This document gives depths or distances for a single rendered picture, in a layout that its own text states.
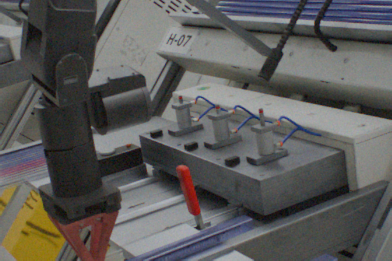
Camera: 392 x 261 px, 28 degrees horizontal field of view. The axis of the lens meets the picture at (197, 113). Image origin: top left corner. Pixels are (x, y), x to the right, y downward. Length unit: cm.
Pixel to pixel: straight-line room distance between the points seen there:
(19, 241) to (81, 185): 337
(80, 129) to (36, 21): 13
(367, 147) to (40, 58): 44
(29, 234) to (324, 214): 336
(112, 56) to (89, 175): 151
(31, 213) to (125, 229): 320
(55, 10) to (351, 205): 44
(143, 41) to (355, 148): 149
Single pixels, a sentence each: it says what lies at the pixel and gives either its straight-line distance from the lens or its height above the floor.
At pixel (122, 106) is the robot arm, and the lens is 87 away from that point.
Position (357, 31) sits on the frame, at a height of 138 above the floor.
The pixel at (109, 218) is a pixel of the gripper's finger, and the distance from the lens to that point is 89.
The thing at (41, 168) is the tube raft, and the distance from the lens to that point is 132.
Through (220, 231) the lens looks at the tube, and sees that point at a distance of 70.
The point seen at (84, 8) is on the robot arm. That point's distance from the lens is 81.
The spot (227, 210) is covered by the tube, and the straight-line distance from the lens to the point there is 99.
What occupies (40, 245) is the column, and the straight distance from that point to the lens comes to 427.
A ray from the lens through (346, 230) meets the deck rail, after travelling 99.
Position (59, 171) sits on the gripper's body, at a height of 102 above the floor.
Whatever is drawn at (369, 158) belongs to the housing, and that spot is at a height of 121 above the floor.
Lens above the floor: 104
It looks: 7 degrees up
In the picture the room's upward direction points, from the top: 28 degrees clockwise
